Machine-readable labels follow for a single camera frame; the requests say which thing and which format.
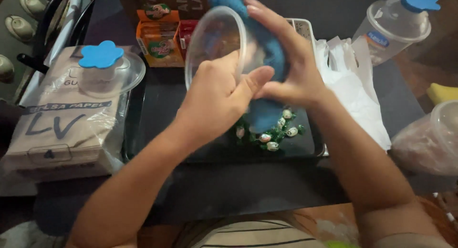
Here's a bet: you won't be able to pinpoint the clear lid with blue knob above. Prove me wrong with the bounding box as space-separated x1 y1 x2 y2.
77 40 146 99

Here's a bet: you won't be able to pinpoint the grey stove with knobs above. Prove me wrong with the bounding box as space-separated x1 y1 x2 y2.
0 0 49 103

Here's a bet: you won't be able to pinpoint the yellow sponge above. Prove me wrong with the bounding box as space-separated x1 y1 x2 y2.
427 83 458 106

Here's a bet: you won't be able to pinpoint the red snack box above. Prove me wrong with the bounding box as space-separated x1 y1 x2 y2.
178 20 199 60

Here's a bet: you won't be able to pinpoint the clear jar with blue lid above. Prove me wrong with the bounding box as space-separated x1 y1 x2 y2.
352 0 441 67

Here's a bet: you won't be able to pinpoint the black tray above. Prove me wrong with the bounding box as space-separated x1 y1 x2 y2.
123 53 325 163

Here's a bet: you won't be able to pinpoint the clear round plastic container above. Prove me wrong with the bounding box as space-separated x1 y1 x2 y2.
184 5 253 92

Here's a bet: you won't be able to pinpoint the pile of green wrapped candies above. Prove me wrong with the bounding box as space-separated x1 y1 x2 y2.
234 108 307 152

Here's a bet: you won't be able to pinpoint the white plastic bags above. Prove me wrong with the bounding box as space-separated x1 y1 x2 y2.
314 36 393 153

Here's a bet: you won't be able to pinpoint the brown cardboard carton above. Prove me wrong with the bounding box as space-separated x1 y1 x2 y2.
135 0 215 21

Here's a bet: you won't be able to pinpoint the blue cloth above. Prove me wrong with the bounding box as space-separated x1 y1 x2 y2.
208 0 288 134

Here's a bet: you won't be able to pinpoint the orange snack box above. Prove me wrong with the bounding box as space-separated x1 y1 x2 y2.
135 4 185 68

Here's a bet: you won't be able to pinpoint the pack of brown paper bags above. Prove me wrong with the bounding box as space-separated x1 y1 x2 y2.
0 45 134 182

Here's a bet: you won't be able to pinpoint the black metal handle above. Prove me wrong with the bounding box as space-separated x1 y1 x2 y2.
16 0 98 74

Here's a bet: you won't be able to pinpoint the white plastic basket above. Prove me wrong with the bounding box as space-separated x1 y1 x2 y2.
286 18 317 57

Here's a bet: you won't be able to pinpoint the person's striped shirt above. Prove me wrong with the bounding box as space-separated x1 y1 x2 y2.
188 217 324 248

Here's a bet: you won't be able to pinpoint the clear container with plastic wrap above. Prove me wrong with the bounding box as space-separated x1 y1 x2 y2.
390 99 458 177

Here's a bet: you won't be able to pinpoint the person's left hand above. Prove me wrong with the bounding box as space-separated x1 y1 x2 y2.
175 49 276 145

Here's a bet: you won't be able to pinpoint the person's right hand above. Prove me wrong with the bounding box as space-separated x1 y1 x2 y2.
243 0 333 111

